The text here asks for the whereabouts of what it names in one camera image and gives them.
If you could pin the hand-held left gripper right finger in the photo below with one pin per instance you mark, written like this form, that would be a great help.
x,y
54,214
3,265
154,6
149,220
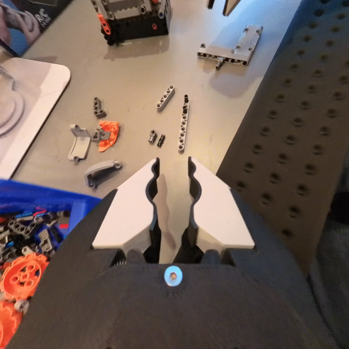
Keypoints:
x,y
220,218

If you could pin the grey toy beam with holes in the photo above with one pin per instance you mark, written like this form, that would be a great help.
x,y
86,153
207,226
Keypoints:
x,y
165,98

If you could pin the grey bent toy beam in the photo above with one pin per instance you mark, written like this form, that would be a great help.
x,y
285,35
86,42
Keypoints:
x,y
98,109

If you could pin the blue plastic bin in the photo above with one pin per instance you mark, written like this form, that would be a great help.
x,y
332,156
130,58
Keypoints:
x,y
41,193

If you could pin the large grey toy frame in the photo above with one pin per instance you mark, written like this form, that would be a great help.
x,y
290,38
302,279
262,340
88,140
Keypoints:
x,y
231,51

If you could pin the dark printed toy box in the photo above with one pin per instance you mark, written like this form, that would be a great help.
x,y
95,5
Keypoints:
x,y
27,21

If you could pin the grey toy connector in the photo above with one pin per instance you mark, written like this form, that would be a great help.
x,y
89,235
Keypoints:
x,y
152,136

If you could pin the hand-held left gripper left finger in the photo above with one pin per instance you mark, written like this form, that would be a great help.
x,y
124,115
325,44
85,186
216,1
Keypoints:
x,y
125,218

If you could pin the dark grey toy plate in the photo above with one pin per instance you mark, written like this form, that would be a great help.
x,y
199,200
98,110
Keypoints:
x,y
96,135

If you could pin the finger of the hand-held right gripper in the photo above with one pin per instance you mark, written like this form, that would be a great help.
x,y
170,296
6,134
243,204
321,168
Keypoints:
x,y
231,5

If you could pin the grey long toy panel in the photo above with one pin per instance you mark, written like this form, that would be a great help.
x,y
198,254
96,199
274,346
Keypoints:
x,y
80,144

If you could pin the long grey toy beam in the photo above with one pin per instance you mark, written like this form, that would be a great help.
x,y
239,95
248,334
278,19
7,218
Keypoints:
x,y
183,133

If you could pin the pile of toy building parts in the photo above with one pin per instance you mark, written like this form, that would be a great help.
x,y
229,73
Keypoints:
x,y
24,259

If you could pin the grey curved toy panel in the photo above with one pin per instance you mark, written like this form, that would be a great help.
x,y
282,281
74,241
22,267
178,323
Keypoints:
x,y
101,170

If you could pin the white desk stand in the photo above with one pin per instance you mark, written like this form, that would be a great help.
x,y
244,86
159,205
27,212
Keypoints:
x,y
41,95

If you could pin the black toy pin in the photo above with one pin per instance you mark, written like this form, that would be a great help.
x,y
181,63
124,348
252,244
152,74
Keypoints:
x,y
161,140
186,98

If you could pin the orange pointed toy panel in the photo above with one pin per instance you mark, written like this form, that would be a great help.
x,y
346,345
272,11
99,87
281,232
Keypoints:
x,y
110,136

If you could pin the grey toy building model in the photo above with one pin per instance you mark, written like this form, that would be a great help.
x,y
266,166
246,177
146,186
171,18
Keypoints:
x,y
136,24

